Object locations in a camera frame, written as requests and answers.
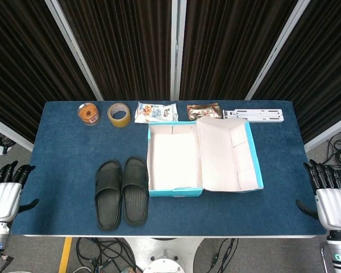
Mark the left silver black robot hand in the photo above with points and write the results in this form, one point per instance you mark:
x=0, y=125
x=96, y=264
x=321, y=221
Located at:
x=3, y=199

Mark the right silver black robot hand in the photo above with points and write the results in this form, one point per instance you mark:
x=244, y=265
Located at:
x=334, y=207

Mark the black rubber slipper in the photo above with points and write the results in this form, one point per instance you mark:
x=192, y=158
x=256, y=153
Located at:
x=108, y=210
x=135, y=204

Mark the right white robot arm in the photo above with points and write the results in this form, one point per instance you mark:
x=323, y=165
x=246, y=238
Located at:
x=339, y=256

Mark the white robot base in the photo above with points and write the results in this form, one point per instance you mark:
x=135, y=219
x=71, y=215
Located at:
x=164, y=256

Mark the light blue cardboard shoe box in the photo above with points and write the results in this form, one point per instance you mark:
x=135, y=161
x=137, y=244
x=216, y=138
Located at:
x=216, y=159

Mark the grey metal tube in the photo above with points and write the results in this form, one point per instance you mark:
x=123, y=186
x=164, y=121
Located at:
x=324, y=258

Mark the blue table cloth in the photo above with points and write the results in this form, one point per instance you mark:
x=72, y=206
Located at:
x=65, y=170

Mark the yellow floor tape strip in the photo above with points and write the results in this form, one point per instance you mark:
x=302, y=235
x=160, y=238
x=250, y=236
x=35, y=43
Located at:
x=65, y=256

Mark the clear jar of rubber bands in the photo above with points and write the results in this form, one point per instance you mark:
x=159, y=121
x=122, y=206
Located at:
x=88, y=113

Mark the dark pleated curtain panel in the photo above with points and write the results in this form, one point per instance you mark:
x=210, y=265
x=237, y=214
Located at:
x=230, y=48
x=22, y=62
x=321, y=62
x=125, y=48

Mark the yellow packing tape roll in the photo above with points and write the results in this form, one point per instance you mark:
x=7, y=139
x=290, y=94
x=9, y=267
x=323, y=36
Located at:
x=125, y=120

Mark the brown gold snack packet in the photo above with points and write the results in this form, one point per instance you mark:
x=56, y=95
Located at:
x=203, y=111

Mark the white snack packet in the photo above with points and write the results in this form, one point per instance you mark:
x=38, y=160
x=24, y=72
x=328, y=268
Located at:
x=156, y=112

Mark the grey partition frame rail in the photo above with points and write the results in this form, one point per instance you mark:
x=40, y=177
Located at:
x=326, y=133
x=8, y=132

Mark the white metal bracket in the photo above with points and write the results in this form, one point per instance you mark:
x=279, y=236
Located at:
x=253, y=115

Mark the grey partition frame post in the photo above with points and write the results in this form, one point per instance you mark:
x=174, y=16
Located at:
x=177, y=48
x=74, y=48
x=278, y=48

